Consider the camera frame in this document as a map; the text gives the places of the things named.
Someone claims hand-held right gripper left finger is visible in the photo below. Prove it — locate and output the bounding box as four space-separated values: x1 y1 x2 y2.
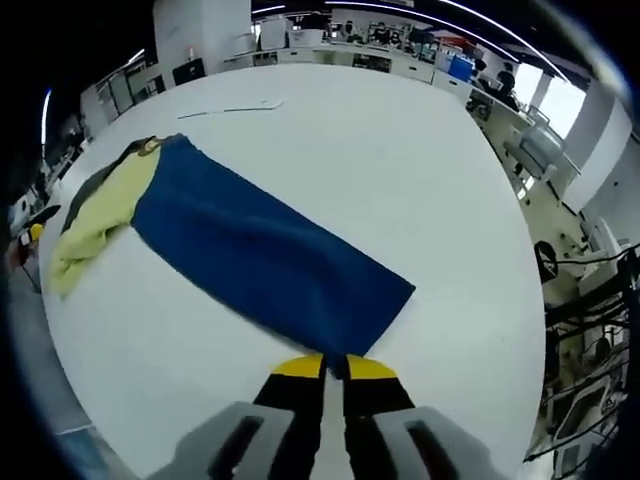
149 352 330 480

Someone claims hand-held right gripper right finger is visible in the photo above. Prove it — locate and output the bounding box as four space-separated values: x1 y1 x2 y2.
341 353 504 480

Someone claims yellow blue grey garment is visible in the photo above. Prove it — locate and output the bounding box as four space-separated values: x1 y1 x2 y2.
48 132 417 362

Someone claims black box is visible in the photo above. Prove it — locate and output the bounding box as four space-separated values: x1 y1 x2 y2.
171 56 206 87

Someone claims white square pillar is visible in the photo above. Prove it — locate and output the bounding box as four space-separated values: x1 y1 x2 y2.
152 0 254 77

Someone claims white board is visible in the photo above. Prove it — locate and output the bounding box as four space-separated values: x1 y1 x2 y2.
260 19 292 51

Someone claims translucent mesh office chair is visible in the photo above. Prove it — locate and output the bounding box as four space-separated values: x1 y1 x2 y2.
518 123 582 182

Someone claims white cabinet row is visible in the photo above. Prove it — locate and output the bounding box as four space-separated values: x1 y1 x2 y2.
224 42 471 87

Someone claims blue storage bin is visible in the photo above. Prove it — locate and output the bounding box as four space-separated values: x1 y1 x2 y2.
446 56 474 82

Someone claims tangle of black cables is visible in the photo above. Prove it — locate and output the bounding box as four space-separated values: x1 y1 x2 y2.
543 243 640 464

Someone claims white table cable cover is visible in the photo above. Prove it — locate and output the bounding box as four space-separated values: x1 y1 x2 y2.
177 98 286 120

